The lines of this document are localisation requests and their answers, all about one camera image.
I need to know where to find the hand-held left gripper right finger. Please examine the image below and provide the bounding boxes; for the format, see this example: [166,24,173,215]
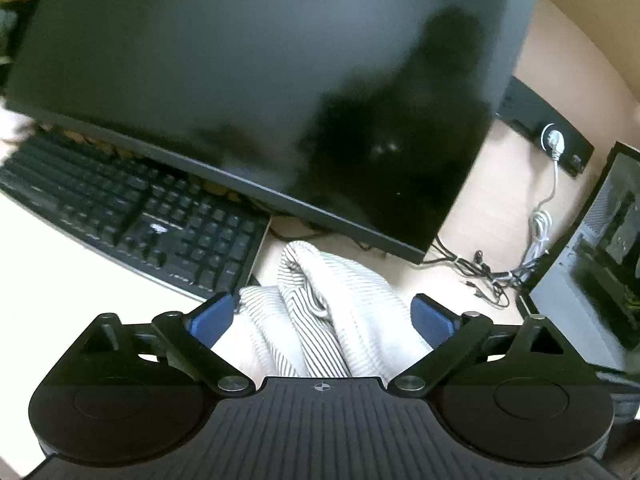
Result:
[389,294,581,397]

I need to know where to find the pale pink object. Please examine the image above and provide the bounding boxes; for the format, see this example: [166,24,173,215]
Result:
[0,107,36,148]

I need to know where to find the black keyboard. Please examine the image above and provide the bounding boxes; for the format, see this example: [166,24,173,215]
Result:
[0,130,273,303]

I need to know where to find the white computer case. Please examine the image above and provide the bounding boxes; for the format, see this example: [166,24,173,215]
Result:
[517,141,640,421]

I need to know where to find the black power strip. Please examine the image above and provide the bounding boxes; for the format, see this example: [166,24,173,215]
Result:
[497,76,595,178]

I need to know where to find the white cable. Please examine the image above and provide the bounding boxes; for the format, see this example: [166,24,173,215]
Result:
[520,124,568,273]

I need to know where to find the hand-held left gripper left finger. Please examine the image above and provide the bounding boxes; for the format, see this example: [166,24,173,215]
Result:
[70,294,253,397]

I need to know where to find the grey striped knit garment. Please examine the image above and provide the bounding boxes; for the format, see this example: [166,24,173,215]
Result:
[210,241,436,378]

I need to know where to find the black cable bundle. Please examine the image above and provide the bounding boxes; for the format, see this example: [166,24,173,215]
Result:
[425,232,551,308]

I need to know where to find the black computer monitor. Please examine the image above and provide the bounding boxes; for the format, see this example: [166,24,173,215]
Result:
[2,0,543,265]

